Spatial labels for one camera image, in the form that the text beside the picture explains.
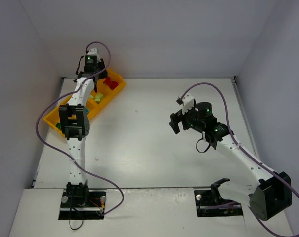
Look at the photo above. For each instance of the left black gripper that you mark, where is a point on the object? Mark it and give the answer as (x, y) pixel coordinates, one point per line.
(97, 74)

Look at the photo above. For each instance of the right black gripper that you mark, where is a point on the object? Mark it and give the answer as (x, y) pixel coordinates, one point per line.
(180, 119)

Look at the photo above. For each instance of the large red rounded lego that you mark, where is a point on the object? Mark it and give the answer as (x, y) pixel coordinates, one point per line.
(107, 81)

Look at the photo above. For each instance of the red arch lego piece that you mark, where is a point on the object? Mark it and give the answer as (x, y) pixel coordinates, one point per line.
(113, 85)

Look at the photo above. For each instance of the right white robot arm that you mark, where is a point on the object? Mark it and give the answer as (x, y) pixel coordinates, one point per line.
(267, 192)

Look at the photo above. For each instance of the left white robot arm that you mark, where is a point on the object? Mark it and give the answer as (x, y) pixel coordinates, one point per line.
(75, 126)

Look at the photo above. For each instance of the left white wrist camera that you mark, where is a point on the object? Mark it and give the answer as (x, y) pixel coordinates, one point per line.
(94, 52)

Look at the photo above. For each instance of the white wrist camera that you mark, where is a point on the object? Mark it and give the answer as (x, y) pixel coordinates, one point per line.
(187, 102)
(94, 52)

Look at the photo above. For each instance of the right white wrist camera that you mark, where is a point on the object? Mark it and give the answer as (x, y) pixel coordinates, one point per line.
(187, 102)

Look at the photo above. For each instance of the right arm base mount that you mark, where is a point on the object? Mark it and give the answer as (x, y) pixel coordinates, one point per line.
(209, 202)

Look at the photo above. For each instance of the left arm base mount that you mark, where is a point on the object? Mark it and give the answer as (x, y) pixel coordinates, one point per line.
(92, 209)

